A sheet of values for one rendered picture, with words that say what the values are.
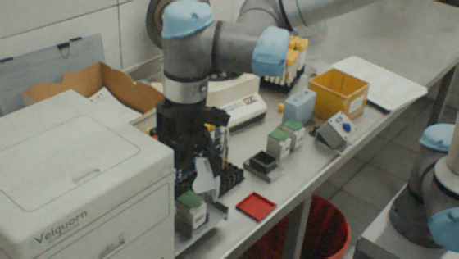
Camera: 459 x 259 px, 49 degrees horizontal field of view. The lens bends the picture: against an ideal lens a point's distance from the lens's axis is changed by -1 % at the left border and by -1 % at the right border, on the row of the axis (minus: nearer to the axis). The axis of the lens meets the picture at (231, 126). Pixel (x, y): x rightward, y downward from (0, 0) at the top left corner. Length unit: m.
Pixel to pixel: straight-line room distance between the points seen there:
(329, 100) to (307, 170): 0.26
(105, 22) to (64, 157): 0.74
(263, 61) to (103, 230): 0.34
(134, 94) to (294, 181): 0.47
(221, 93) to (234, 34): 0.62
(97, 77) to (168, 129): 0.61
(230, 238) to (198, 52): 0.46
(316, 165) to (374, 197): 1.39
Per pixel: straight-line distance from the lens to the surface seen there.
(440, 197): 0.90
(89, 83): 1.42
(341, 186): 2.68
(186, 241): 1.01
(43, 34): 1.37
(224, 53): 0.75
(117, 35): 1.52
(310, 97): 1.39
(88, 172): 0.77
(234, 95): 1.40
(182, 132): 0.85
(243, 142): 1.35
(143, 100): 1.32
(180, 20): 0.75
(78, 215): 0.73
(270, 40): 0.75
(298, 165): 1.29
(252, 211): 1.14
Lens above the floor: 1.65
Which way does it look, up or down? 33 degrees down
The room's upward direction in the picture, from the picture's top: 4 degrees clockwise
